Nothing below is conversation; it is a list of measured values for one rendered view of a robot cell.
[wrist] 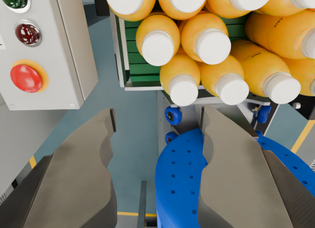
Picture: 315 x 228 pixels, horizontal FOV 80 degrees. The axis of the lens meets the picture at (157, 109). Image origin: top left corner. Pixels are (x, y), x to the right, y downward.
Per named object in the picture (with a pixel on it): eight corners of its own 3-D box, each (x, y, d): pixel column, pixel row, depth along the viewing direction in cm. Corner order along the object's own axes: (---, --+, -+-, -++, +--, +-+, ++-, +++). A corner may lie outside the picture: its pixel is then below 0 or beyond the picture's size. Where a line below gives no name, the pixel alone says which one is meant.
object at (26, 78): (22, 89, 25) (16, 94, 24) (10, 62, 23) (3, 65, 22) (49, 89, 25) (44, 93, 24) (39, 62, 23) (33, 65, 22)
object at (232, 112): (193, 112, 47) (203, 148, 36) (193, 103, 45) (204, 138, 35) (234, 111, 46) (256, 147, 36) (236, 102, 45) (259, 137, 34)
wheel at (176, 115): (176, 129, 42) (182, 126, 43) (176, 112, 40) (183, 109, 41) (163, 120, 45) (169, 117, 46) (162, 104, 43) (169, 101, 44)
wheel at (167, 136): (173, 154, 47) (178, 150, 48) (177, 144, 44) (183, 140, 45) (161, 140, 49) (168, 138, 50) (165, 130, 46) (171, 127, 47)
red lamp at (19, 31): (23, 44, 22) (17, 46, 21) (15, 23, 20) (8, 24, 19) (42, 43, 22) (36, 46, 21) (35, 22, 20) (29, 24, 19)
